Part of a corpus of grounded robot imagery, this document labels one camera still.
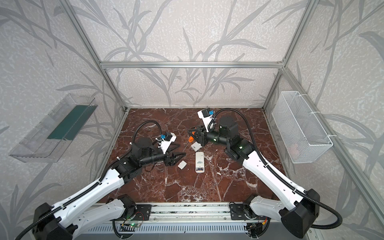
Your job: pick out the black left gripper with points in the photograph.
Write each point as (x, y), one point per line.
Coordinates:
(167, 159)

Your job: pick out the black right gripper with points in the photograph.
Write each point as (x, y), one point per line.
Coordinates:
(199, 137)

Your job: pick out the white battery cover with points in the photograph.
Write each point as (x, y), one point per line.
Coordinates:
(182, 165)

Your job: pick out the white remote with display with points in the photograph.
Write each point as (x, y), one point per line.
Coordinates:
(196, 146)

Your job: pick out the white remote being unloaded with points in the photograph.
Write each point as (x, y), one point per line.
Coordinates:
(200, 163)

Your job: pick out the orange handled screwdriver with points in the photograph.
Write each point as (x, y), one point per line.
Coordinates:
(191, 139)

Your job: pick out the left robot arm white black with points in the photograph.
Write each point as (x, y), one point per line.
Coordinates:
(46, 227)

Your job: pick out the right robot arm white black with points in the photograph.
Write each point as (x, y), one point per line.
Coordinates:
(295, 212)

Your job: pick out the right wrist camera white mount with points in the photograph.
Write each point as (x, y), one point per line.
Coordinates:
(208, 117)

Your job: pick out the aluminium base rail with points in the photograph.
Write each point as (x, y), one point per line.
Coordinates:
(186, 211)

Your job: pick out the aluminium horizontal frame bar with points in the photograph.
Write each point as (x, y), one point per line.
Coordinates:
(221, 65)

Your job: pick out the small circuit board with wires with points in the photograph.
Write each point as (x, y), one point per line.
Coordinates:
(130, 227)

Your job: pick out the white wire mesh basket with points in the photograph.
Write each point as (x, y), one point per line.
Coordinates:
(301, 131)

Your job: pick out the clear plastic wall tray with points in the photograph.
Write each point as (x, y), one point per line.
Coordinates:
(47, 142)

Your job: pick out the aluminium frame post right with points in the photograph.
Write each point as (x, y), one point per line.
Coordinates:
(307, 15)

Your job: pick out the aluminium frame post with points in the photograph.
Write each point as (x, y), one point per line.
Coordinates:
(69, 11)
(307, 15)

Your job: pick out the aluminium frame post left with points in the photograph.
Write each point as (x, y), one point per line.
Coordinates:
(69, 11)

